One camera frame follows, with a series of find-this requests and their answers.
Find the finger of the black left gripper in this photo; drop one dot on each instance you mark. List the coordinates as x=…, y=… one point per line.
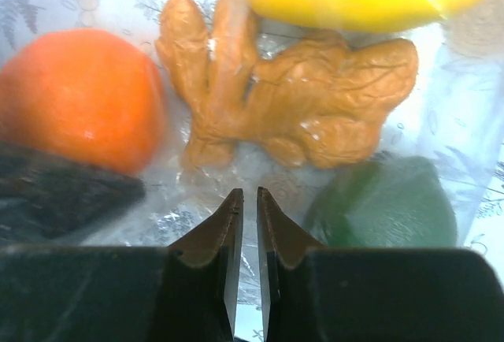
x=46, y=198

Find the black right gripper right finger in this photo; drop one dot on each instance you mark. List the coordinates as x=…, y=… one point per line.
x=293, y=283

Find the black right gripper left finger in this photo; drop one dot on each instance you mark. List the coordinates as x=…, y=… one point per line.
x=204, y=275

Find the clear zip top bag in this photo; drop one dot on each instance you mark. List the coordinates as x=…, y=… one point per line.
x=77, y=292

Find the dark green fake avocado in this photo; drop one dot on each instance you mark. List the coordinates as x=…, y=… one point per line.
x=395, y=203

